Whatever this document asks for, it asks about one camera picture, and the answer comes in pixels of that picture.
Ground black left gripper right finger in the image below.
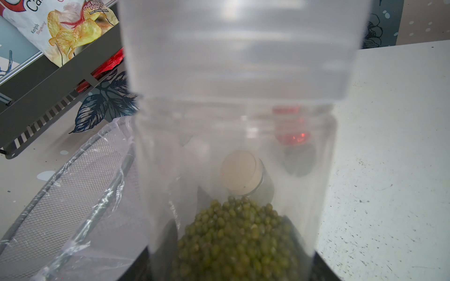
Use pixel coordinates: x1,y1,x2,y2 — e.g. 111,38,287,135
311,252,341,281

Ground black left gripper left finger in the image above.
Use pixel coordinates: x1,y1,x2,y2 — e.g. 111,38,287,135
118,247,153,281

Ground clear plastic mung bean jar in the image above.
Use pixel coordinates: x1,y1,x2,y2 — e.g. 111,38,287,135
129,86,337,281

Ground green mung beans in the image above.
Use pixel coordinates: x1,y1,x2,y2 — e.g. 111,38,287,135
169,197,304,281

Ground metal mesh trash bin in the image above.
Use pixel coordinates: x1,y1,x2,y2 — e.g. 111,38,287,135
0,117,148,281

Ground jar with red lid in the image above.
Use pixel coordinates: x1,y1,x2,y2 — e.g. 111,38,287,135
272,105,316,177

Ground jar with beige lid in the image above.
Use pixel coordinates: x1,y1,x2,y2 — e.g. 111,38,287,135
220,151,275,205

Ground Chuba cassava chips bag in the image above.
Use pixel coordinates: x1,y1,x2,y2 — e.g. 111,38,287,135
1,0,119,67

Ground black wall basket shelf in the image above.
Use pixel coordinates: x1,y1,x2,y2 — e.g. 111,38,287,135
1,1,137,159

